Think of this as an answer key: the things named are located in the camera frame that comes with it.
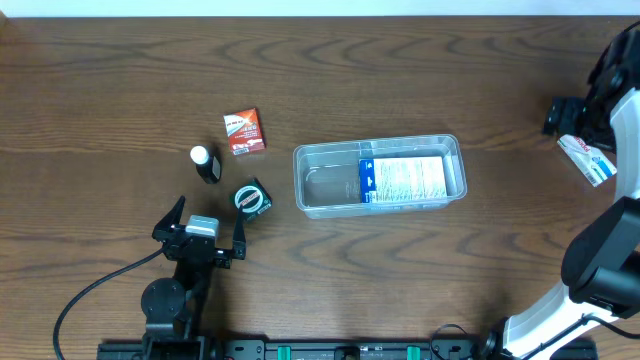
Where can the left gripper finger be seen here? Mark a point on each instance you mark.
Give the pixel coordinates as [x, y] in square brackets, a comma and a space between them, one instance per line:
[169, 225]
[239, 239]

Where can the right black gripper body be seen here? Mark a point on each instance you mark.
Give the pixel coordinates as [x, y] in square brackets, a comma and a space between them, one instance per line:
[564, 116]

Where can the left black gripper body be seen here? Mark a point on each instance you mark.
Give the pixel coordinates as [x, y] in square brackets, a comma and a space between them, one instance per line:
[223, 261]

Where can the white Panadol box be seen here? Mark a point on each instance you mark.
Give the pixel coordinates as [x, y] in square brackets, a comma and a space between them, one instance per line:
[591, 161]

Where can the red and white box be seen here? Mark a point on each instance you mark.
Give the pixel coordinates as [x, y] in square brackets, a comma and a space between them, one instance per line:
[244, 132]

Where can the blue cooling patch box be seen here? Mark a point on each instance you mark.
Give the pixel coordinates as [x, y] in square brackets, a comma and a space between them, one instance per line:
[395, 180]

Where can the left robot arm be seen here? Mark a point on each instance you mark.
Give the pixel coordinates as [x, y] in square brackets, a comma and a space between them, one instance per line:
[173, 306]

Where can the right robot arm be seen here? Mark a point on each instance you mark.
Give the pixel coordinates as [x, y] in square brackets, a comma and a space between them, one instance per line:
[600, 269]

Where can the clear plastic container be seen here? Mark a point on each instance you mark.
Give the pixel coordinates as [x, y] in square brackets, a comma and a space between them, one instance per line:
[326, 175]

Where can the dark green square box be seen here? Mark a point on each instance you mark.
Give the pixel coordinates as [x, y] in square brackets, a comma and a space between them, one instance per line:
[252, 200]

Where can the black bottle white cap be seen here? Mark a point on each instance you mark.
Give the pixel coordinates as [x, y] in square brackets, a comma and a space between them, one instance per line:
[207, 165]

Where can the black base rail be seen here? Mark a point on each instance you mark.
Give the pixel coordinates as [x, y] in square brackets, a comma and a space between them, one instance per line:
[260, 350]

